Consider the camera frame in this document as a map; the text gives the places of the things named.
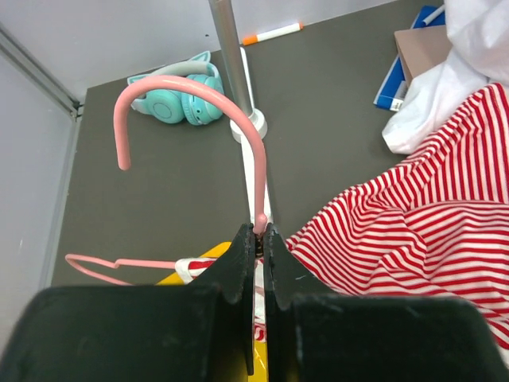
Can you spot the teal cat-ear headphones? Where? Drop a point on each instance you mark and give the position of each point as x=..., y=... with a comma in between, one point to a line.
x=174, y=107

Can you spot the pink wire hanger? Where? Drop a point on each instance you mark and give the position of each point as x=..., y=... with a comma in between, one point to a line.
x=126, y=98

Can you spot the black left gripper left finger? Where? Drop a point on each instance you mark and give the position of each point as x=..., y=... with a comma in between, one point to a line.
x=201, y=331

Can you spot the blue box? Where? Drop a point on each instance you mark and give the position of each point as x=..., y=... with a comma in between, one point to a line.
x=392, y=91

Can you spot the white navy-trimmed tank top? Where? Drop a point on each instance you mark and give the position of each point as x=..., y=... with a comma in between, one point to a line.
x=478, y=31

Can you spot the yellow plastic bin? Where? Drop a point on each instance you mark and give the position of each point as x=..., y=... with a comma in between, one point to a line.
x=190, y=268

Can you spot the red white striped tank top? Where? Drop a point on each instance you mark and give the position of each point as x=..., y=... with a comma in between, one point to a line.
x=435, y=224

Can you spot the orange white marker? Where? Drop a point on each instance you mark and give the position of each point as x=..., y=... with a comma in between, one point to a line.
x=253, y=39

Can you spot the brown cardboard box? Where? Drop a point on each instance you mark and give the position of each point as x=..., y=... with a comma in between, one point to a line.
x=421, y=49

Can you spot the white metal clothes rack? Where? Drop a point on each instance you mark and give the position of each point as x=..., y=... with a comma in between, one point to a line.
x=238, y=79

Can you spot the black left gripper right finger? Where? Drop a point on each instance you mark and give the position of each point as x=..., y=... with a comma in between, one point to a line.
x=315, y=334

